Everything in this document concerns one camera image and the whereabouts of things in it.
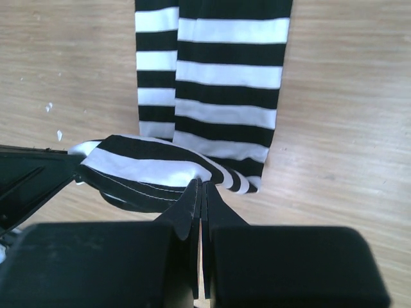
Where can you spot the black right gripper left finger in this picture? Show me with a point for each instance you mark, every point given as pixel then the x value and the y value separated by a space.
pixel 108 264

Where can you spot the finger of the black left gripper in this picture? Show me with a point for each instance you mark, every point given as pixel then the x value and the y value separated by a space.
pixel 30 177

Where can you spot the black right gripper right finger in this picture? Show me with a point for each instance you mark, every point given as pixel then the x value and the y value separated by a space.
pixel 284 266

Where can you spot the black white striped tank top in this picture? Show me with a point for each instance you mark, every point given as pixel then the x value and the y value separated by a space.
pixel 208 81

